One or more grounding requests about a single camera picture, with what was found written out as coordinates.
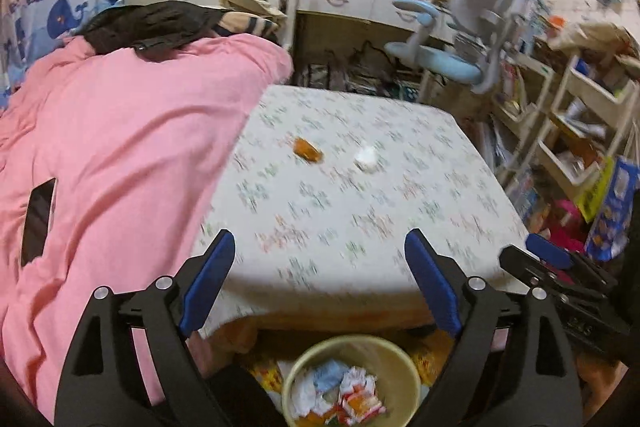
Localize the orange brown wrapper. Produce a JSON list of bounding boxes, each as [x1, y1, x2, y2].
[[292, 137, 325, 164]]

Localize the white shelf cart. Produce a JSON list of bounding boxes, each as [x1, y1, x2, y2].
[[525, 47, 640, 208], [492, 52, 556, 188]]

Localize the row of upright books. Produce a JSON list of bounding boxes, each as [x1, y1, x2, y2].
[[500, 62, 526, 112]]

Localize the yellow green paper bag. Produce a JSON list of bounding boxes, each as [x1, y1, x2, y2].
[[577, 157, 616, 223]]

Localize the black smartphone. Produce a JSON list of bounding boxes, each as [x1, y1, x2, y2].
[[20, 178, 58, 268]]

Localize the blue seat office chair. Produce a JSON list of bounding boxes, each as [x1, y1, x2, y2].
[[384, 0, 521, 105]]

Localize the yellow floral mat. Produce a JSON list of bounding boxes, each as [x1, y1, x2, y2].
[[250, 347, 451, 395]]

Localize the pink blanket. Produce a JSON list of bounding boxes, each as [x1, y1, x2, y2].
[[0, 32, 296, 413]]

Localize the pink bag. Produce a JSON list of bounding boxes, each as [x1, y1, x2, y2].
[[542, 199, 591, 258]]

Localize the whale printed cloth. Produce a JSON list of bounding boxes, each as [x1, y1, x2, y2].
[[0, 0, 128, 108]]

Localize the blue paper bag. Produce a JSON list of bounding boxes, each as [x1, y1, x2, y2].
[[585, 157, 640, 263]]

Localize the yellow trash bin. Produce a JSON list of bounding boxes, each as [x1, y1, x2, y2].
[[281, 334, 422, 427]]

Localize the white desk with drawers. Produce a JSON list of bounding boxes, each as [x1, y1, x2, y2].
[[295, 0, 466, 42]]

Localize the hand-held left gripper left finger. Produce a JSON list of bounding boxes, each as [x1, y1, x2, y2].
[[54, 229, 237, 427]]

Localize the beige striped cloth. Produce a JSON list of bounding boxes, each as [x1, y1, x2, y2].
[[212, 9, 281, 45]]

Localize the person's right forearm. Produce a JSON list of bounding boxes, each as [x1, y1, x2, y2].
[[575, 349, 633, 413]]

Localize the floral tablecloth table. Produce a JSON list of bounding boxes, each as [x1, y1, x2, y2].
[[192, 84, 531, 340]]

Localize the white paper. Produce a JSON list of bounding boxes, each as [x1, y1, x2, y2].
[[290, 369, 326, 418]]

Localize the beige canvas tote bag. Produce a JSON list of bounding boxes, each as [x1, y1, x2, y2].
[[547, 21, 640, 58]]

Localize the small white tissue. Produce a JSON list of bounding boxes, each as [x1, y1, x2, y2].
[[353, 146, 379, 172]]

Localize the pile of papers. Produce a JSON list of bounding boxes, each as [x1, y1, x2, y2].
[[300, 57, 421, 100]]

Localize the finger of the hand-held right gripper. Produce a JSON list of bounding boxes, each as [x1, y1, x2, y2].
[[525, 234, 618, 293], [499, 246, 608, 308]]

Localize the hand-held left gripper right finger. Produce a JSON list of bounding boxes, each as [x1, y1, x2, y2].
[[404, 228, 583, 427]]

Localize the black jacket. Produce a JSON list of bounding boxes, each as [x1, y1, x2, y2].
[[82, 0, 231, 55]]

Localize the red white printed wrapper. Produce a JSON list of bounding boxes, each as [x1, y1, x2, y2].
[[340, 367, 378, 393]]

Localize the light blue paper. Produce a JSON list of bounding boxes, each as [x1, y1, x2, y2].
[[312, 361, 351, 390]]

